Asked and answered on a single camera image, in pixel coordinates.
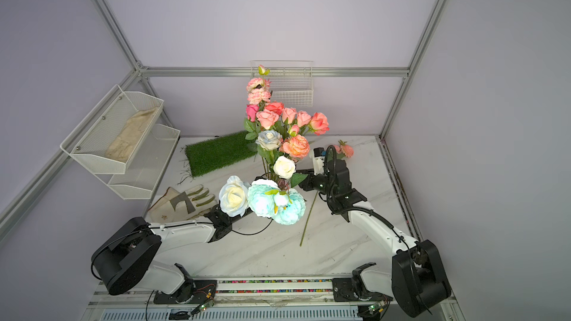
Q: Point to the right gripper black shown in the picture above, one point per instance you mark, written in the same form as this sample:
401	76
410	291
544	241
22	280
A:
308	177

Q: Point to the orange pink peony stem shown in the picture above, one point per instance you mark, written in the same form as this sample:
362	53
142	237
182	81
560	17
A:
348	152

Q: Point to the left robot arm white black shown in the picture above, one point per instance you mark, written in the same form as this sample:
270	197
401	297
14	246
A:
130	258

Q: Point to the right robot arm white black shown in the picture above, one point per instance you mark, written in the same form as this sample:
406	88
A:
414	277

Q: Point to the large white rose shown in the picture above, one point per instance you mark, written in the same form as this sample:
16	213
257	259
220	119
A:
233	197

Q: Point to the beige work glove on table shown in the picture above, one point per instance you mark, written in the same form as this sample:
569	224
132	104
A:
174	206

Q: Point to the mint green peony stem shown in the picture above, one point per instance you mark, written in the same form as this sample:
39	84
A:
267	200

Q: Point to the small white rose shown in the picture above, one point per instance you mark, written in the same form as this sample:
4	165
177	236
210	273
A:
284	167

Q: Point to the green artificial grass mat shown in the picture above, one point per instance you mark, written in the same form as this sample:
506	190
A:
217	153

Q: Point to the pale blue grey rose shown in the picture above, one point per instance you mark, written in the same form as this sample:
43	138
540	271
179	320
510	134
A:
269	140

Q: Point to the light pink rose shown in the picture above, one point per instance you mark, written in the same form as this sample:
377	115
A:
267	118

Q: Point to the red rose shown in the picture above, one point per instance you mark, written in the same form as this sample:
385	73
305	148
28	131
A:
275	107

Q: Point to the beige cloth in shelf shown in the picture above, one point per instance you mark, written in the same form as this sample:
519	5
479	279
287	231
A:
124	145

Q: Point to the white mesh two-tier shelf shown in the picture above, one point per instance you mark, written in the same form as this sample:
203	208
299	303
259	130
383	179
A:
138	178

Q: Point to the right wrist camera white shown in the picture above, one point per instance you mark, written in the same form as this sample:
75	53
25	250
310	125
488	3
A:
318	160

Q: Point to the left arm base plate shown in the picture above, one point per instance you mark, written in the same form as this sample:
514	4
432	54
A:
196	292

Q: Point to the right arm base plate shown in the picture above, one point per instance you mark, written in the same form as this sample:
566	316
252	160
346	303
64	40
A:
352	289

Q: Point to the white wire wall basket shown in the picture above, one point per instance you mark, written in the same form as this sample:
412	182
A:
291	82

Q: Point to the aluminium front rail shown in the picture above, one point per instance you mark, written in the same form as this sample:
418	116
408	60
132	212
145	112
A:
255	298

